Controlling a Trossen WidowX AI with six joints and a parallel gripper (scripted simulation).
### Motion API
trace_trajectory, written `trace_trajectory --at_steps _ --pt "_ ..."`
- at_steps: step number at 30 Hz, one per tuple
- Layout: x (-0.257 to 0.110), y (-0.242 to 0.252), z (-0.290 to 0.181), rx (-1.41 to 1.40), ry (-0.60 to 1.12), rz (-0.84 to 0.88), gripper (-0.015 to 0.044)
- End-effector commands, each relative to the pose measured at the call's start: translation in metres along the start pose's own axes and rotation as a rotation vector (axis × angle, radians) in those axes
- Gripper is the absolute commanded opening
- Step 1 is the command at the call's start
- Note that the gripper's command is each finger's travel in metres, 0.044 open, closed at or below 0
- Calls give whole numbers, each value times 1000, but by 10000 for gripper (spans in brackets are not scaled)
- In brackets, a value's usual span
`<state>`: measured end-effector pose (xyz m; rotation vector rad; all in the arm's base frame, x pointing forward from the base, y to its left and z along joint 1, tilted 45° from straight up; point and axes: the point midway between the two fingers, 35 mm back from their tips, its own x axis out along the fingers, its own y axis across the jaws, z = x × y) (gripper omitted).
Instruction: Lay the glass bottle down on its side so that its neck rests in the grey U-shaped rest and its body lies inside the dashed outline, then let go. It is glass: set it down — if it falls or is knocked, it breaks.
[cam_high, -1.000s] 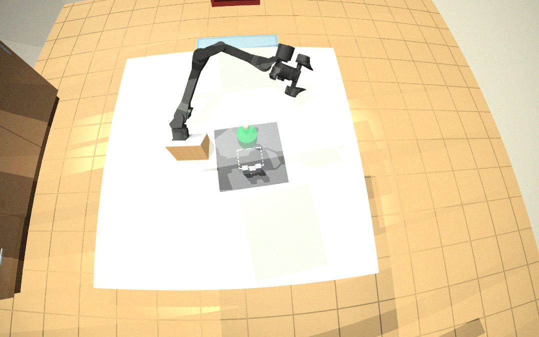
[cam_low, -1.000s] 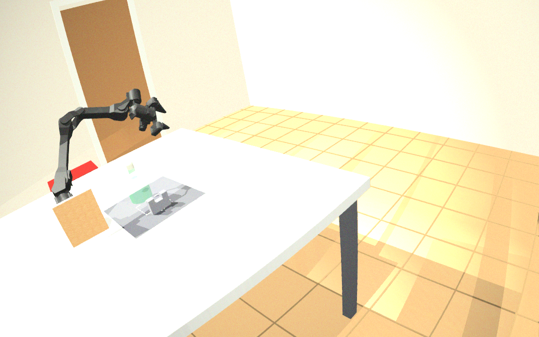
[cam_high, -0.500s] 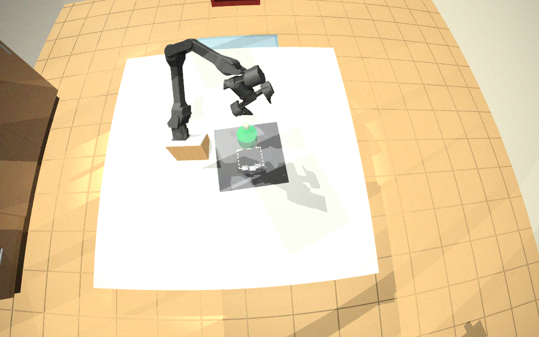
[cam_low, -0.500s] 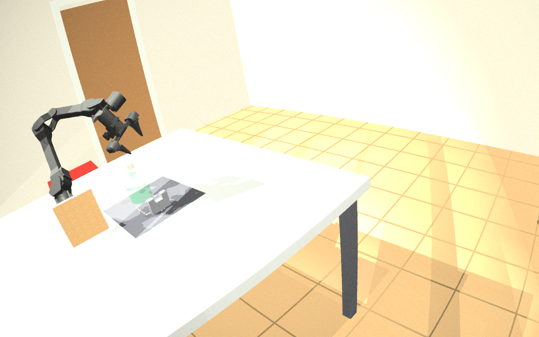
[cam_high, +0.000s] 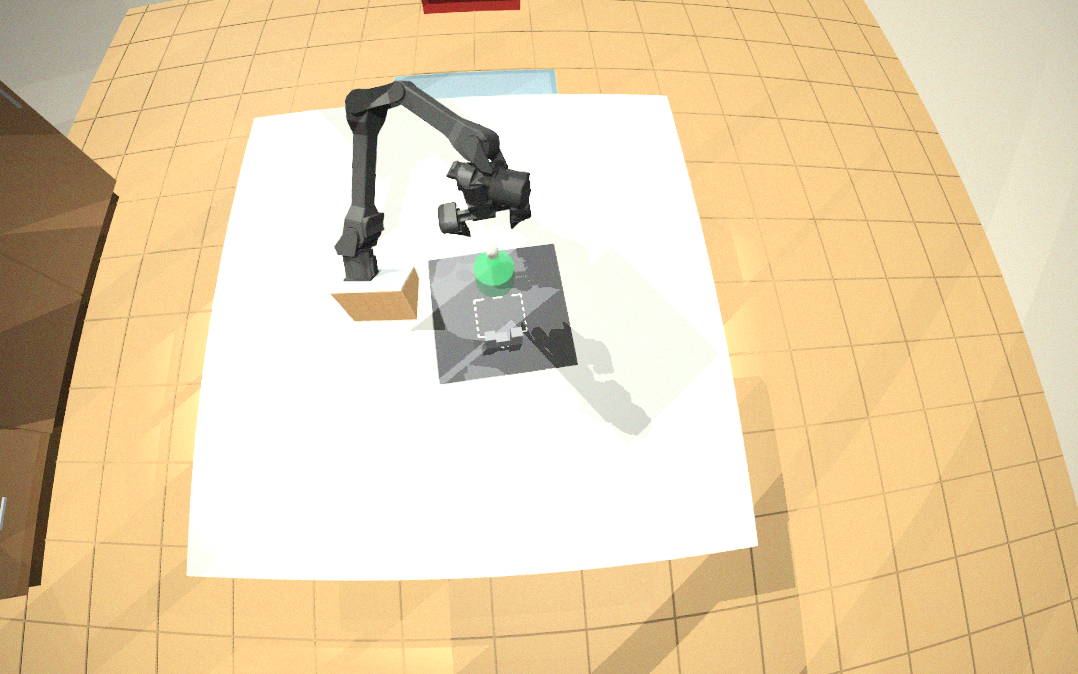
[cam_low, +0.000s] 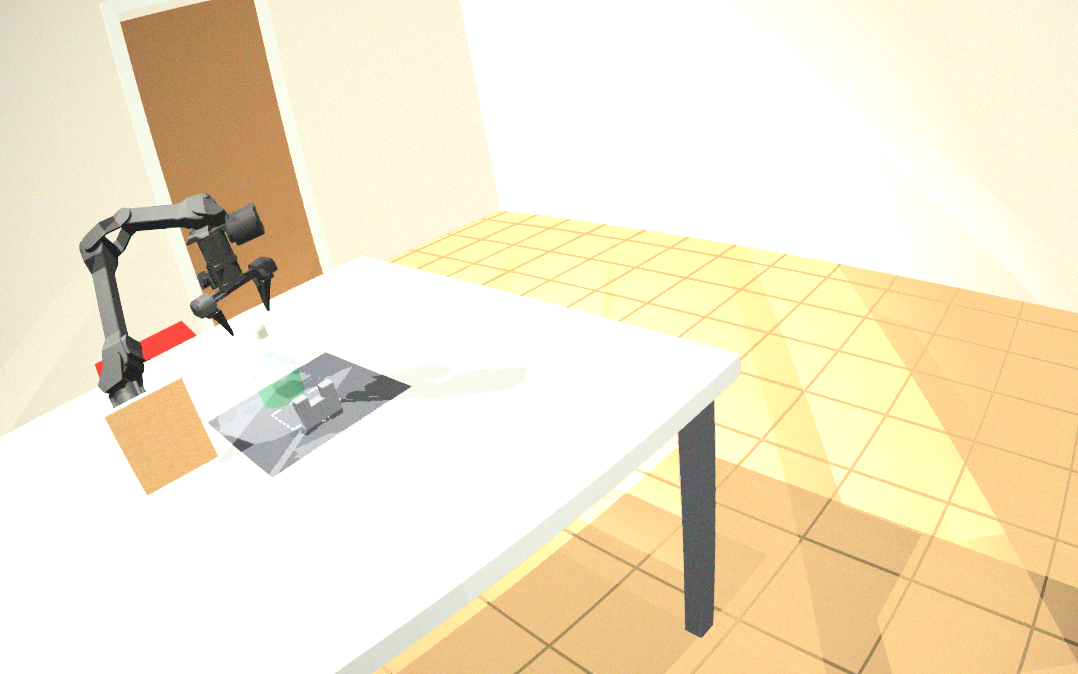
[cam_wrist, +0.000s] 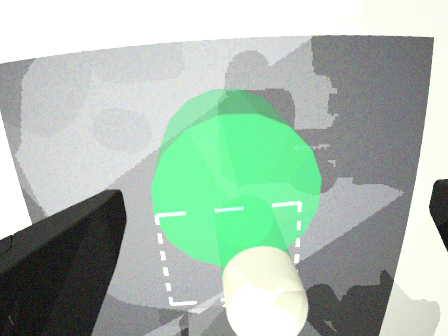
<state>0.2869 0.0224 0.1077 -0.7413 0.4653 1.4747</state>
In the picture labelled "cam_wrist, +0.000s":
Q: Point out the grey mat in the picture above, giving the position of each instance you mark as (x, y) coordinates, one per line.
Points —
(83, 122)

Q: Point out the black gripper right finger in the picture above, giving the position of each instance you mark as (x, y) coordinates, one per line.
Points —
(438, 207)

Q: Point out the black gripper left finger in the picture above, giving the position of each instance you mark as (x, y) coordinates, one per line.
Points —
(54, 274)

